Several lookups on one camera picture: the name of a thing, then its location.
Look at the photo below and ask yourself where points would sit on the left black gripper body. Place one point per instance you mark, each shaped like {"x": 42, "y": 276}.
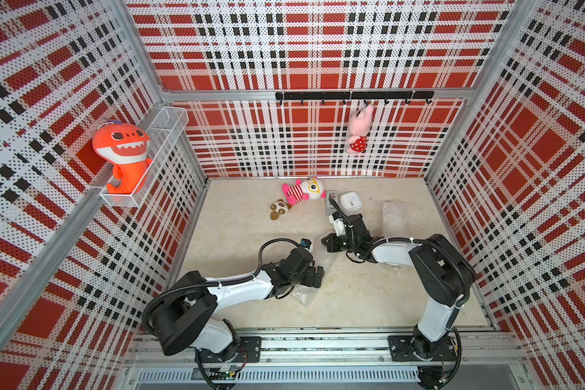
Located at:
{"x": 306, "y": 277}

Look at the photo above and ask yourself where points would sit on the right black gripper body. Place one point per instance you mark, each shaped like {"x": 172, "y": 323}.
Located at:
{"x": 340, "y": 244}

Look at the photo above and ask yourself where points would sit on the bubble wrap sheet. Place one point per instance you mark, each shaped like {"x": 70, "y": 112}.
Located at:
{"x": 306, "y": 292}
{"x": 395, "y": 223}

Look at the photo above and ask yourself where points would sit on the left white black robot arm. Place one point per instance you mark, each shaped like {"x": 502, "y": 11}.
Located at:
{"x": 183, "y": 316}

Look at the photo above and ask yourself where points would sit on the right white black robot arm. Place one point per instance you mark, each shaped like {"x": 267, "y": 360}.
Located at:
{"x": 443, "y": 272}

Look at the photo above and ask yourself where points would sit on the white square clock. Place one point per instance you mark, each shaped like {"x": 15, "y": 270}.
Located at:
{"x": 351, "y": 203}

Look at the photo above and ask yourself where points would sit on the grey tape dispenser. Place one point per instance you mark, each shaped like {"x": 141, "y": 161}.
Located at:
{"x": 331, "y": 202}

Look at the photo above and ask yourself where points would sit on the brown white dog plush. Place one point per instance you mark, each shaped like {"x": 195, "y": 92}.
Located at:
{"x": 279, "y": 208}

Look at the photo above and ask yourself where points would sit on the pink striped owl plush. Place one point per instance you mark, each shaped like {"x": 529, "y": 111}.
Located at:
{"x": 304, "y": 190}

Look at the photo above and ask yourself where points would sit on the pink pig plush toy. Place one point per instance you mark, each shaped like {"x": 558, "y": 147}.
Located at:
{"x": 359, "y": 127}

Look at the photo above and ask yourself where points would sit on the orange shark plush toy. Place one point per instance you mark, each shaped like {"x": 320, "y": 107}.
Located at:
{"x": 125, "y": 147}

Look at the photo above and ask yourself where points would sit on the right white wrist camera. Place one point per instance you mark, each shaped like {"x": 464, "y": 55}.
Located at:
{"x": 338, "y": 224}

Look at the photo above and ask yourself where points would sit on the aluminium front rail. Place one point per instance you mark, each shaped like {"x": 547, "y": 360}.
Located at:
{"x": 374, "y": 346}

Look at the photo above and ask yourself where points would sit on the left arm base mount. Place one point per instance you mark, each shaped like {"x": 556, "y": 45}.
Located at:
{"x": 247, "y": 349}

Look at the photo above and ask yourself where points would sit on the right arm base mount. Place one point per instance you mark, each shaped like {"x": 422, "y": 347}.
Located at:
{"x": 418, "y": 349}

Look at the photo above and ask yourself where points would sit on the black wall hook rail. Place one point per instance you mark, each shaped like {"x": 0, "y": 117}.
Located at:
{"x": 366, "y": 96}

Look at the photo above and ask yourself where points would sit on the clear acrylic wall shelf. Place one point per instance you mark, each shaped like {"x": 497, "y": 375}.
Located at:
{"x": 165, "y": 127}

